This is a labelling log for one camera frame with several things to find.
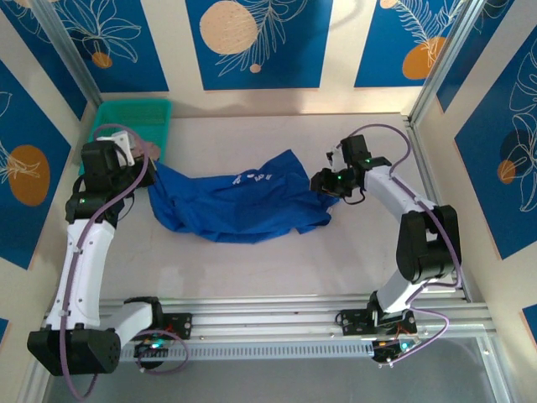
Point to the left controller circuit board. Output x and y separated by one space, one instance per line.
153 346

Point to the aluminium side rail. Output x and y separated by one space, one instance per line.
423 159

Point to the aluminium corner post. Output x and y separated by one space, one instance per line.
449 54
69 50

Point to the aluminium frame rail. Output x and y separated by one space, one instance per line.
272 323

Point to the blue wall panel, orange oval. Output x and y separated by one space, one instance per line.
25 126

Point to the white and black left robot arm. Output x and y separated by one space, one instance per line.
84 273

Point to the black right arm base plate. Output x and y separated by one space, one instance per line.
354 321

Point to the blue wall panel, lily drawing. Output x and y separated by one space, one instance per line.
138 63

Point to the controller circuit board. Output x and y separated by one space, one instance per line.
153 346
394 348

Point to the right controller circuit board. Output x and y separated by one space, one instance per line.
394 348

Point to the blue wall panel, beige circle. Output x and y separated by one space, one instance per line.
272 63

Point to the blue t-shirt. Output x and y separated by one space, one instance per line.
251 205

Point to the teal plastic basket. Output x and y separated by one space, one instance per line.
142 115

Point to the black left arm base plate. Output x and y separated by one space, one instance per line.
180 325

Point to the blue wall panel, fern drawing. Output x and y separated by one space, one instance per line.
386 42

